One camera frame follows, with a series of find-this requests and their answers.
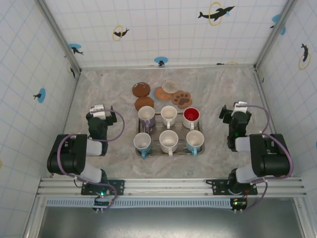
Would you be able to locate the purple mug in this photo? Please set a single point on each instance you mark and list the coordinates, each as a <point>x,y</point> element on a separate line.
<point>146,114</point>

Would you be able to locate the brown cork round coaster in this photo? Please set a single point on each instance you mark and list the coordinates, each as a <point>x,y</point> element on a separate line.
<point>144,102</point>

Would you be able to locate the light blue mug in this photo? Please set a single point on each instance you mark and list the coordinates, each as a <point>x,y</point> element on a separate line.
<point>195,139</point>
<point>142,141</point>

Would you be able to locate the dark brown round coaster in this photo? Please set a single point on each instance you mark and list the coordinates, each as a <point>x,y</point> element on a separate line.
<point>141,89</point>

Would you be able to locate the brown paw print coaster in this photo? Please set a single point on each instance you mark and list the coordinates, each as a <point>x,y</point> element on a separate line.
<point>182,99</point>

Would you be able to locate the rattan woven coaster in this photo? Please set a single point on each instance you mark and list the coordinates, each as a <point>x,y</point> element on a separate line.
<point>162,95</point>

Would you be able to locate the white speckled ceramic mug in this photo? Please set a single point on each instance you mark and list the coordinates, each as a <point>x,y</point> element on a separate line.
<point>168,140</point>

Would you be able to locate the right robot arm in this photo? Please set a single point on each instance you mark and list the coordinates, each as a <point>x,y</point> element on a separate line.
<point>272,161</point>

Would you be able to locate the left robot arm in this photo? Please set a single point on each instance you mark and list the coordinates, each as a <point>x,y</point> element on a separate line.
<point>67,158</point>

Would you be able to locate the metal tray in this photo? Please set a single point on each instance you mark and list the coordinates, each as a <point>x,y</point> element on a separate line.
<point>182,135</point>

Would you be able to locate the dolphin blue circle sticker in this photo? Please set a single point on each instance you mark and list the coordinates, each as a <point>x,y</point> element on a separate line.
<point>74,46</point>
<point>161,60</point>
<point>42,95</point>
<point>276,17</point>

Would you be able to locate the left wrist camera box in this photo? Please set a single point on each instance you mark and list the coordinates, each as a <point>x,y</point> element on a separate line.
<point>97,110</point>

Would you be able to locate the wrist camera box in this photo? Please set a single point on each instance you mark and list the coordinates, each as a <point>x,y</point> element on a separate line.
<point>241,104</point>
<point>97,110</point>

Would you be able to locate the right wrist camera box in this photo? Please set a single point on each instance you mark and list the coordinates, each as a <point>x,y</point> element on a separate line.
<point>241,104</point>

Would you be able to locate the aluminium frame bar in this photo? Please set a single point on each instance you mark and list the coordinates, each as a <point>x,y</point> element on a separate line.
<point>263,91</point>
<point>72,99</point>
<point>173,66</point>

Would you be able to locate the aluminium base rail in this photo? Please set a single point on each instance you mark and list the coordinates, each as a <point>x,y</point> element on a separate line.
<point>161,187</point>

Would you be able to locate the aluminium frame post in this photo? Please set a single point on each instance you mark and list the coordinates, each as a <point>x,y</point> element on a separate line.
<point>60,37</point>
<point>276,33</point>

